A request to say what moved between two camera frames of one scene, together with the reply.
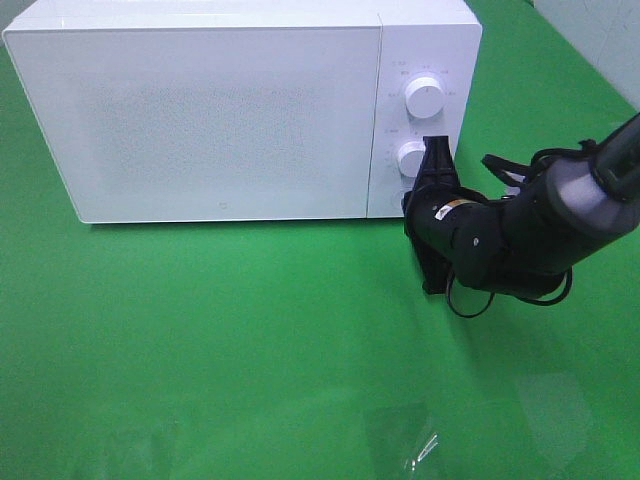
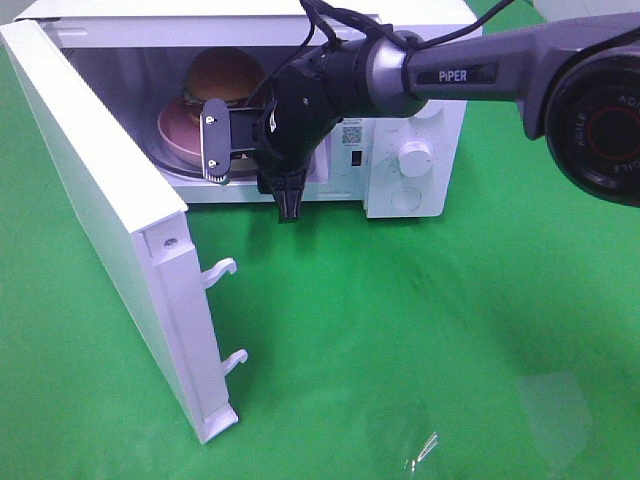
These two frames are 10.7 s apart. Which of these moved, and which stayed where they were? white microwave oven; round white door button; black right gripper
Moved: black right gripper; white microwave oven
Stayed: round white door button
